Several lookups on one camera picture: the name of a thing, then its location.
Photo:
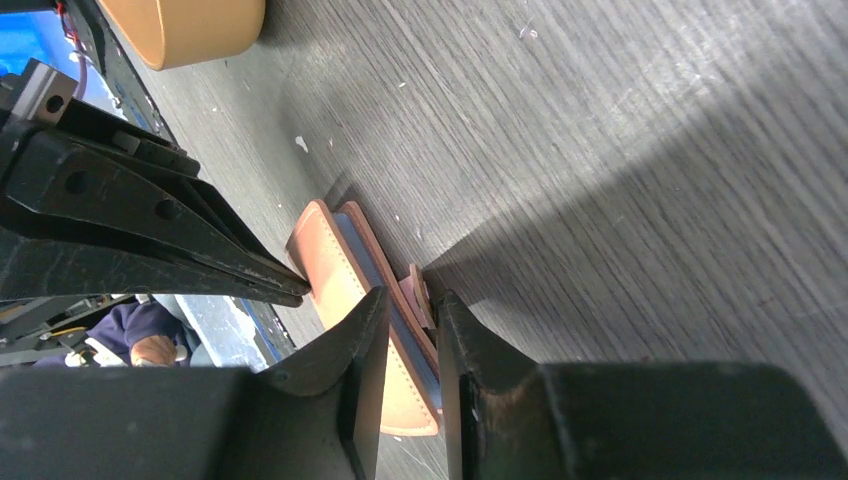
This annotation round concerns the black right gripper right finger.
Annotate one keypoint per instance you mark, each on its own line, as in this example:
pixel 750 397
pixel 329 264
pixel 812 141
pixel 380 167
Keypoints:
pixel 507 416

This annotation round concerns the person in blue clothing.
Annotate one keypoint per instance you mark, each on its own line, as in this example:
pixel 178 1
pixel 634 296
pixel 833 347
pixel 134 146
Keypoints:
pixel 136 334

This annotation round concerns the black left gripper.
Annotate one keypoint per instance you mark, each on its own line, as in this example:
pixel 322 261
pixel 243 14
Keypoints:
pixel 78 219

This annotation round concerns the yellow oval tray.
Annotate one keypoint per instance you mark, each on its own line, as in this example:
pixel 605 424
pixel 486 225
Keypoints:
pixel 168 34

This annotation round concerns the tan leather card holder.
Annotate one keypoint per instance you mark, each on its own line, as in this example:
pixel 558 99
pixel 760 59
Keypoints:
pixel 339 254

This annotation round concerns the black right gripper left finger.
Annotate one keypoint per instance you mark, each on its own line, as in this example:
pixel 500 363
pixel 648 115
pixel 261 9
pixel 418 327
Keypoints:
pixel 314 415

